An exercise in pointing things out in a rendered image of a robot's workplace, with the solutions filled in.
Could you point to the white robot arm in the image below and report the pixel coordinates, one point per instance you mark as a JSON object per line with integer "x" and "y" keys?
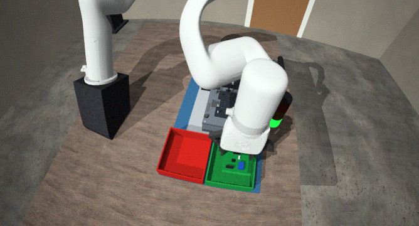
{"x": 262, "y": 81}

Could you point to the green bin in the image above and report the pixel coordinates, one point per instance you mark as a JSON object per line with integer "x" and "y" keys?
{"x": 229, "y": 179}

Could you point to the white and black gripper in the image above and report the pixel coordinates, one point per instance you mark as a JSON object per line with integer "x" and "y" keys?
{"x": 231, "y": 139}

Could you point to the red bin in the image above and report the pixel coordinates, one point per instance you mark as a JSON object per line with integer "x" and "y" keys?
{"x": 185, "y": 155}

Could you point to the green circuit board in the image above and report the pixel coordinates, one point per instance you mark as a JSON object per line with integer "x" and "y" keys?
{"x": 234, "y": 161}

